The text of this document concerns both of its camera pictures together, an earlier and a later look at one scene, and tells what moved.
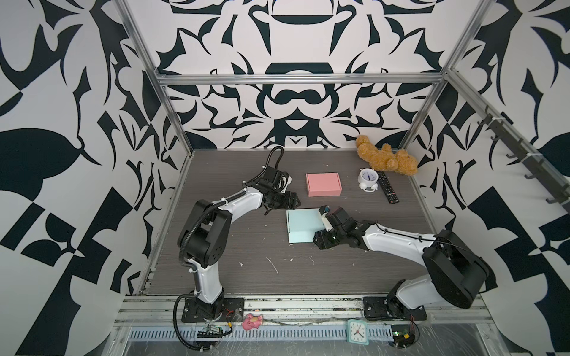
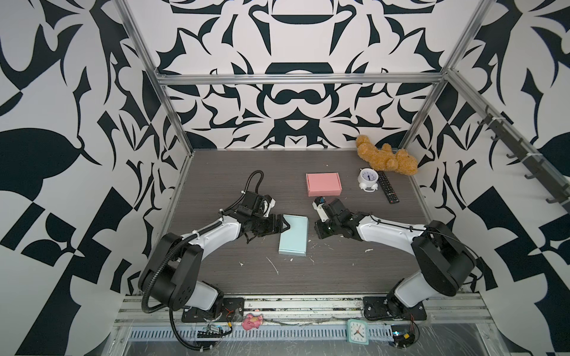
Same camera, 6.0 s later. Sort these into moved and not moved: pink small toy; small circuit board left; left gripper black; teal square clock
Moved: left gripper black
Not moved: pink small toy; small circuit board left; teal square clock
